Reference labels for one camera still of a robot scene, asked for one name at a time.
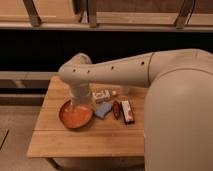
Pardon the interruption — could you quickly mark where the wooden shelf rail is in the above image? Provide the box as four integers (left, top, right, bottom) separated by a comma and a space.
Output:
0, 0, 213, 32

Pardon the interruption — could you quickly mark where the orange ceramic bowl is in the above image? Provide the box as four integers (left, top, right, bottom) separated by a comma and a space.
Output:
59, 100, 93, 129

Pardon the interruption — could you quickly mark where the dark red small object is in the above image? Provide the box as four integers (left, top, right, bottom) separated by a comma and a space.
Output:
112, 101, 120, 120

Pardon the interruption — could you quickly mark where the wooden table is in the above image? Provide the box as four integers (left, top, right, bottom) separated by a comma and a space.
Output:
27, 76, 147, 158

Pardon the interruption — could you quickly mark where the red white snack box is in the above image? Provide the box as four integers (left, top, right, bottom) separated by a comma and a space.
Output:
121, 100, 135, 124

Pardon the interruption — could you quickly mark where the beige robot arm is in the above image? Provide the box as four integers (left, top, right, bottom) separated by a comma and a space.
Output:
59, 49, 213, 171

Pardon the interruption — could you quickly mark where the white labelled bottle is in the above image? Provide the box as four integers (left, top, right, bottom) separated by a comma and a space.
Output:
92, 90, 117, 103

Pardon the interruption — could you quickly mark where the blue sponge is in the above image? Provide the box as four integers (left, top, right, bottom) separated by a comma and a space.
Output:
95, 102, 112, 119

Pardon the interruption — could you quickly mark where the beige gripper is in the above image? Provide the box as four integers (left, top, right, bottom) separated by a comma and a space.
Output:
70, 83, 92, 110

